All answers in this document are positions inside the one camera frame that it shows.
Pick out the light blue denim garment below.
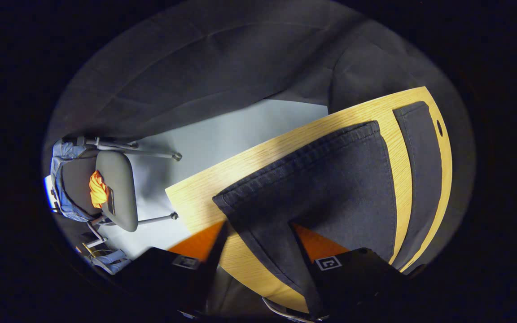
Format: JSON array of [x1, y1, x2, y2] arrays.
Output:
[[51, 139, 102, 223], [89, 249, 131, 275]]

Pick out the dark denim jeans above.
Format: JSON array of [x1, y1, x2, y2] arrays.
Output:
[[213, 101, 443, 320]]

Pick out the grey office chair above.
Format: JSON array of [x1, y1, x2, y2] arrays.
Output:
[[59, 136, 183, 234]]

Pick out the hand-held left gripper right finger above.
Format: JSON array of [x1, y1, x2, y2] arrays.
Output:
[[290, 223, 409, 320]]

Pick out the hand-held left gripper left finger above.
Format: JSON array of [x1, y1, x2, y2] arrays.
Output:
[[114, 220, 230, 314]]

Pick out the orange cloth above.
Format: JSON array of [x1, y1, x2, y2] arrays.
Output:
[[89, 170, 109, 209]]

